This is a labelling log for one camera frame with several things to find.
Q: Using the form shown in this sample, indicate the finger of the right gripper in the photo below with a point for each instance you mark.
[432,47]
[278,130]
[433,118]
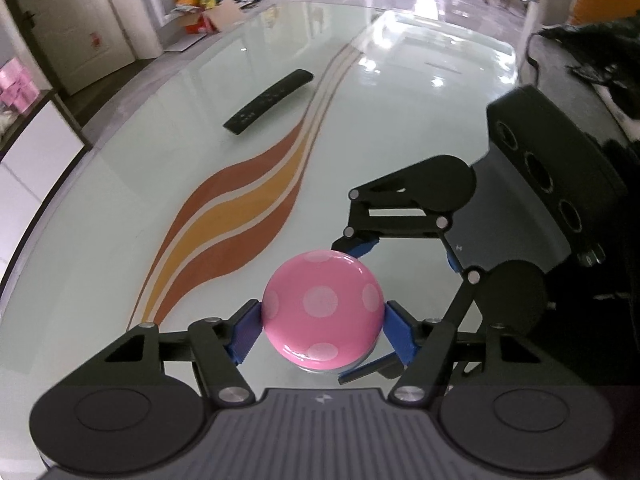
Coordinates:
[405,204]
[473,279]

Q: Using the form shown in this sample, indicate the pink gift box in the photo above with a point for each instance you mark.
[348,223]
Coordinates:
[18,89]

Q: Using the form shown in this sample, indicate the cream room door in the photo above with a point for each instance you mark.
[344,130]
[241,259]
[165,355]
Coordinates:
[82,39]

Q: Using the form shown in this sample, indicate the cardboard box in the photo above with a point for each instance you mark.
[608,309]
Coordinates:
[220,18]

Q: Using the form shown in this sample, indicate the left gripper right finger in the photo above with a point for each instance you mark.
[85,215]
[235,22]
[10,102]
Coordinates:
[421,358]

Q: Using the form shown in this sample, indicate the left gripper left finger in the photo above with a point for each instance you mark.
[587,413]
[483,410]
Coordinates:
[218,348]

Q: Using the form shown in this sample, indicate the black remote control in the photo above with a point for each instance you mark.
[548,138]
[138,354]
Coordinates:
[269,98]

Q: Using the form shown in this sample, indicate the white tv cabinet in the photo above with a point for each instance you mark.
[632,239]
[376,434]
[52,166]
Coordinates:
[39,153]

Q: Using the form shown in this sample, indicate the pink polka dot jar cap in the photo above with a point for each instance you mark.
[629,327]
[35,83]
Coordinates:
[323,311]

